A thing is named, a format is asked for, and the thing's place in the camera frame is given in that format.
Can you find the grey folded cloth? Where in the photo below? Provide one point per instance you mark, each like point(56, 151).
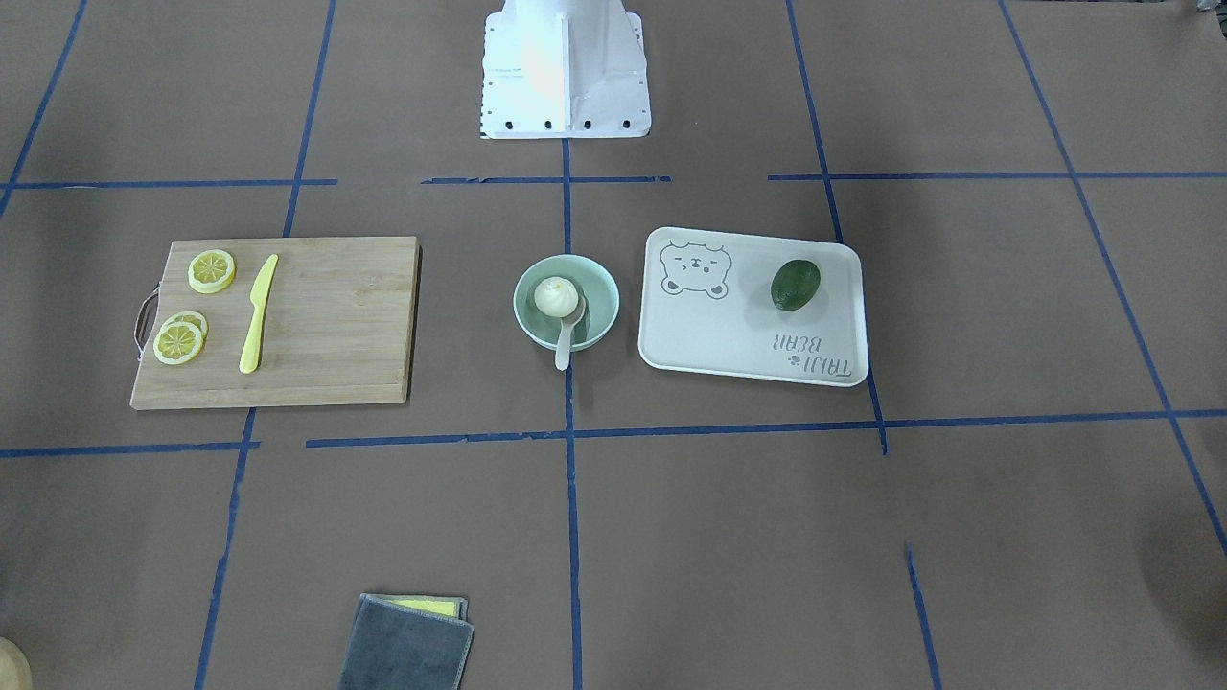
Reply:
point(391, 647)

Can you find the yellow plastic knife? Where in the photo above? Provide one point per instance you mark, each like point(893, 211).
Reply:
point(251, 353)

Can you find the lemon slice behind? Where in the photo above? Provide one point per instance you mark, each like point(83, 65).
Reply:
point(196, 318)

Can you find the green avocado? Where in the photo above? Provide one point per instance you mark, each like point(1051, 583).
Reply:
point(795, 284)

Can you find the lemon slice front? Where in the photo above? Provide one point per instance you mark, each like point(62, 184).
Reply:
point(178, 342)

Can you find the lemon slice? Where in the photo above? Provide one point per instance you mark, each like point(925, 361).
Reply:
point(178, 342)
point(196, 318)
point(211, 271)

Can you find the white plastic spoon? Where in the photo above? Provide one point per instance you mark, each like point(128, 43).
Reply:
point(568, 324)

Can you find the white bear tray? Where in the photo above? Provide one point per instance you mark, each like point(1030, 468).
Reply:
point(706, 307)

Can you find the lemon slice top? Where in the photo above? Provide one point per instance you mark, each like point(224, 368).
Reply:
point(211, 271)

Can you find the yellow sponge cloth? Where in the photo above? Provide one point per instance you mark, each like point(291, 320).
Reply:
point(445, 606)

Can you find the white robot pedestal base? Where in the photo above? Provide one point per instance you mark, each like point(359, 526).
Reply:
point(564, 70)

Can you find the green ceramic bowl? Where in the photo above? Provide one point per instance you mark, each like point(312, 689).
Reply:
point(592, 281)

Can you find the white steamed bun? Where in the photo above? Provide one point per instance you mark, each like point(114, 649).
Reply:
point(556, 297)

